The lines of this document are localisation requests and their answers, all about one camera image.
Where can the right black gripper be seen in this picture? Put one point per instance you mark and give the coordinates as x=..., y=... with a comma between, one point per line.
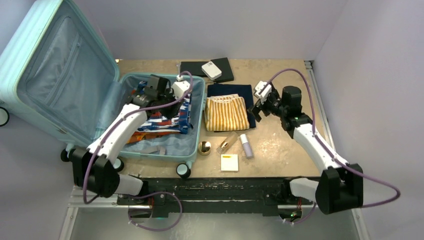
x=255, y=110

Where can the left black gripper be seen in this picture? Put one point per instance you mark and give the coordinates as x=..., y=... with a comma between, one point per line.
x=173, y=112

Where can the yellow striped garment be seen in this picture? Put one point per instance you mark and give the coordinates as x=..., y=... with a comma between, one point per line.
x=226, y=113

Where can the navy blue garment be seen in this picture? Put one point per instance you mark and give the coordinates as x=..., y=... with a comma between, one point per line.
x=244, y=91

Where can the blue white patterned garment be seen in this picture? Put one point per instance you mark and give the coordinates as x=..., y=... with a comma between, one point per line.
x=157, y=123

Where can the orange camouflage garment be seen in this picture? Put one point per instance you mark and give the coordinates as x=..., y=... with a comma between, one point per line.
x=140, y=136

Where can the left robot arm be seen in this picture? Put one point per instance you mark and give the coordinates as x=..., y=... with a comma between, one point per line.
x=92, y=167

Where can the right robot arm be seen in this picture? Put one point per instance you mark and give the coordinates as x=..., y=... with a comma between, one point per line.
x=337, y=188

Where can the lavender cosmetic tube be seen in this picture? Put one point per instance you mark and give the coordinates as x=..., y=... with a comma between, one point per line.
x=246, y=146

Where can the clear gold perfume bottle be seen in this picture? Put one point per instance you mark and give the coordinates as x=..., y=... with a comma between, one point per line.
x=227, y=143

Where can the white power bank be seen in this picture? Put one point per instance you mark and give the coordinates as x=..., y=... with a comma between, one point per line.
x=211, y=70

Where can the white square box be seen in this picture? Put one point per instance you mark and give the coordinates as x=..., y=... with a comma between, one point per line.
x=229, y=163

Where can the gold round jar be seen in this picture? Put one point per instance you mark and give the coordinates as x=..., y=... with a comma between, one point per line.
x=204, y=148

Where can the light blue open suitcase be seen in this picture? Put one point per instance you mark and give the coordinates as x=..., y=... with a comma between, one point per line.
x=58, y=75

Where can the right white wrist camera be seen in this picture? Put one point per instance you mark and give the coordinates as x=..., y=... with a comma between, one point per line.
x=262, y=90

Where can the black metal base rail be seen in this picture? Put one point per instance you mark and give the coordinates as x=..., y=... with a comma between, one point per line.
x=222, y=195

